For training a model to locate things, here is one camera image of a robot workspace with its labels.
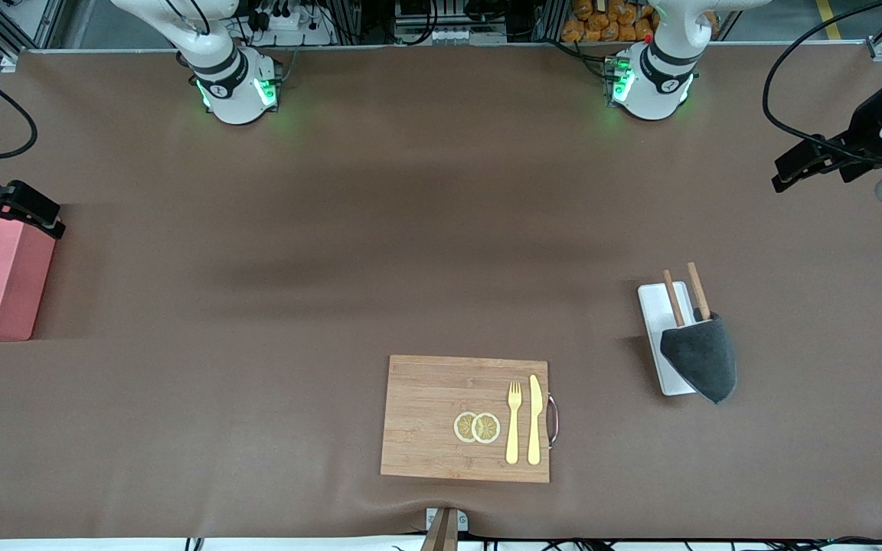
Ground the wooden rod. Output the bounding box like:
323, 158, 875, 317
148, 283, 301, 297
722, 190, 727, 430
663, 269, 687, 328
687, 262, 712, 321

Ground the orange packaged snacks pile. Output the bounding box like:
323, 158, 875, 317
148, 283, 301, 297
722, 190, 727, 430
561, 0, 717, 43

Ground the yellow plastic fork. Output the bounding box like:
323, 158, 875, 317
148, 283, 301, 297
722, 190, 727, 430
505, 381, 523, 465

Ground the dark grey cloth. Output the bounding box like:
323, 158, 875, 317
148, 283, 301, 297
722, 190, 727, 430
660, 310, 738, 405

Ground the camera stand bracket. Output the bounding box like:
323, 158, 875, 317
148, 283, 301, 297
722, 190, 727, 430
420, 507, 469, 551

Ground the yellow plastic knife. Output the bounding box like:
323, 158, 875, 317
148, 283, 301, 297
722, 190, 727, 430
528, 374, 544, 466

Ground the brown table cover mat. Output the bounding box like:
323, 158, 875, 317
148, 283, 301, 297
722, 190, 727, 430
0, 42, 882, 540

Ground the white rack tray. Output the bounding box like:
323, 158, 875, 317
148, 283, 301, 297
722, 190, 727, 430
638, 282, 698, 396

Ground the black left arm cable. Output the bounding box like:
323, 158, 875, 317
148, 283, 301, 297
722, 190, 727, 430
763, 0, 882, 165

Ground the large white power strip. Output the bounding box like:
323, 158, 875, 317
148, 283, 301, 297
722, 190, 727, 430
253, 6, 335, 47

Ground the bamboo cutting board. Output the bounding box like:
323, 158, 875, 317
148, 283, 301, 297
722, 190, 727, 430
381, 354, 550, 484

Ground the black equipment rack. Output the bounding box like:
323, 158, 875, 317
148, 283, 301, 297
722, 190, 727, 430
334, 0, 564, 45

